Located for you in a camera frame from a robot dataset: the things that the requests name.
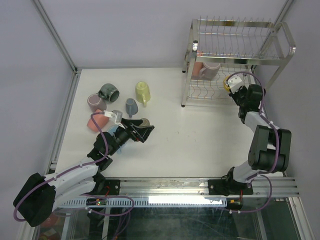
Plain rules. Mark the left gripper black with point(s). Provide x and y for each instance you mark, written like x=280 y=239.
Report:
x=140 y=134

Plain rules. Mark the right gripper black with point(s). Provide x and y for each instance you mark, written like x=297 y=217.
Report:
x=233 y=95

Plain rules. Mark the yellow mug black handle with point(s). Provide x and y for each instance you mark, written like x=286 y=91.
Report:
x=225 y=84

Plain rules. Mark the slate blue small mug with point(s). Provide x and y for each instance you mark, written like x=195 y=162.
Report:
x=131 y=107

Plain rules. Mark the lilac ribbed mug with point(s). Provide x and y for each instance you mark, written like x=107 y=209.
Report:
x=209 y=70

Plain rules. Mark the pink tall tumbler cup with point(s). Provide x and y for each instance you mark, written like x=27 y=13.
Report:
x=197 y=67

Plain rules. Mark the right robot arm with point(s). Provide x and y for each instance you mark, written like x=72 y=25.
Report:
x=269 y=151

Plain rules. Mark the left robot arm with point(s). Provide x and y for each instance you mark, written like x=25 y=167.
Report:
x=42 y=194

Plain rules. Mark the steel dish rack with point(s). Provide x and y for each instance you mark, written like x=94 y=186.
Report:
x=240 y=44

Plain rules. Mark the small taupe mug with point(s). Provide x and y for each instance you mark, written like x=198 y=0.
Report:
x=145 y=122

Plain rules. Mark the light blue mug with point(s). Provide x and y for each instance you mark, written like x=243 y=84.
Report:
x=112 y=130

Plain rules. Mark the pale yellow mug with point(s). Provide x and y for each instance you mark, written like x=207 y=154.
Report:
x=142 y=93

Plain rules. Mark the pink tumbler cup left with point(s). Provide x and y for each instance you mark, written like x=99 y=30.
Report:
x=99 y=119

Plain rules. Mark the dark green glazed mug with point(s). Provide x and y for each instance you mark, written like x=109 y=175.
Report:
x=109 y=93

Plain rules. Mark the mauve upside-down mug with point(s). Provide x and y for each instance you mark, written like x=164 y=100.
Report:
x=96 y=103

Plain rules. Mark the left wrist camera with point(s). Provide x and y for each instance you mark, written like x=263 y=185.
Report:
x=115 y=116

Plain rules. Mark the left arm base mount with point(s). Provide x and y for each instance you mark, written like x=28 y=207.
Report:
x=103 y=185

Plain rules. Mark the white slotted cable duct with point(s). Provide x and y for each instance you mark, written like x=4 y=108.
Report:
x=147 y=202

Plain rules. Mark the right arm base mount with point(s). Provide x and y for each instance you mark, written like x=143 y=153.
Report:
x=227 y=186

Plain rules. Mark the aluminium mounting rail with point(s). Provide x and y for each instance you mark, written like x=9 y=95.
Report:
x=261 y=187

